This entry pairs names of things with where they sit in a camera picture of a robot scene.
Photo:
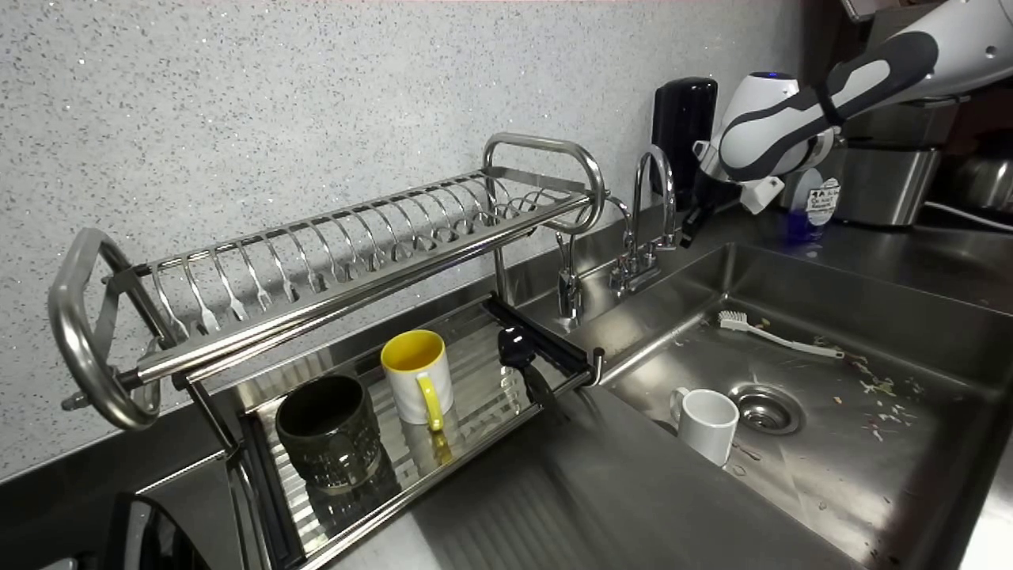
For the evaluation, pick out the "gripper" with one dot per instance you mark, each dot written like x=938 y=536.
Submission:
x=710 y=192

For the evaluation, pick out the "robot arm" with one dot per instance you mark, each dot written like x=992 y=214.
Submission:
x=894 y=67

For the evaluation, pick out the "steel gooseneck tap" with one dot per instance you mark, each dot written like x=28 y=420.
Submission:
x=638 y=206

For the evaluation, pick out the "tap lever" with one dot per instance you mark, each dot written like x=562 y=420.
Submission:
x=658 y=252
x=618 y=277

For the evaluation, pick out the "small steel tap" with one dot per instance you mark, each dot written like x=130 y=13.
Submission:
x=568 y=289

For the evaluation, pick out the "black soap dispenser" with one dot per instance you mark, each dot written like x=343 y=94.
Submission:
x=682 y=131

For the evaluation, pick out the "blue soap bottle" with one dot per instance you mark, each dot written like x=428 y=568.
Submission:
x=809 y=210

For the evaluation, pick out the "white dish brush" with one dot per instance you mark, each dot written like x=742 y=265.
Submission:
x=779 y=339

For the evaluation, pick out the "steel appliance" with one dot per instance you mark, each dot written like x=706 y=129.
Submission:
x=886 y=182

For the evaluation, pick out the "sink drain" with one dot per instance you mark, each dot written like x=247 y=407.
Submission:
x=765 y=408

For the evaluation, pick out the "black plastic spoon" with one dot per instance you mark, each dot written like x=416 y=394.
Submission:
x=518 y=348

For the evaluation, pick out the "steel sink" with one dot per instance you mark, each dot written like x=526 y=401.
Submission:
x=855 y=443

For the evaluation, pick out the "yellow and white mug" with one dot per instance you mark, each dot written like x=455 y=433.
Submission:
x=411 y=380

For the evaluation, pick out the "steel dish rack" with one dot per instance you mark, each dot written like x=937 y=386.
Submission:
x=332 y=261

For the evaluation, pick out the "black ribbed mug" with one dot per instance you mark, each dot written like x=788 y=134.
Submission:
x=328 y=431

